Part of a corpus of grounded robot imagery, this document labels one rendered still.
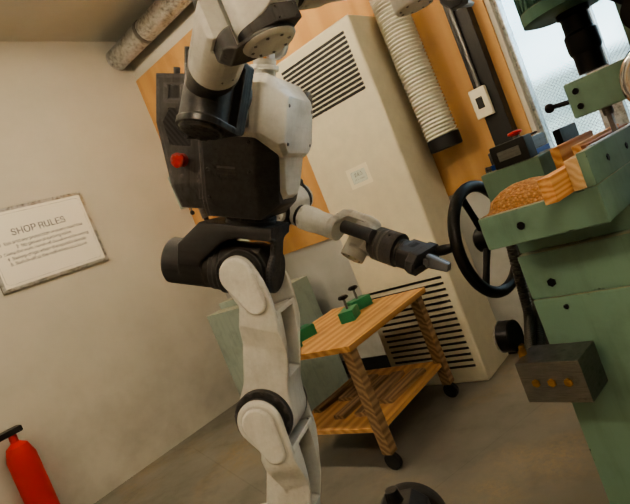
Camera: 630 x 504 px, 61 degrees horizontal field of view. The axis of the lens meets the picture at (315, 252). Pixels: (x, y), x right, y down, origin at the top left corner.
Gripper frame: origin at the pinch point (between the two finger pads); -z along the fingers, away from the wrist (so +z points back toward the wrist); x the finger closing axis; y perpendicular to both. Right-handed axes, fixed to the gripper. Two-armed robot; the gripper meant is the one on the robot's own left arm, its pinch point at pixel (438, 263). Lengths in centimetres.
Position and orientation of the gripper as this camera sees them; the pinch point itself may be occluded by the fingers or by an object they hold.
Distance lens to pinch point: 131.1
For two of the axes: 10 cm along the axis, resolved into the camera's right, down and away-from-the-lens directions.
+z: -7.3, -2.9, 6.2
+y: -0.1, -9.0, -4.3
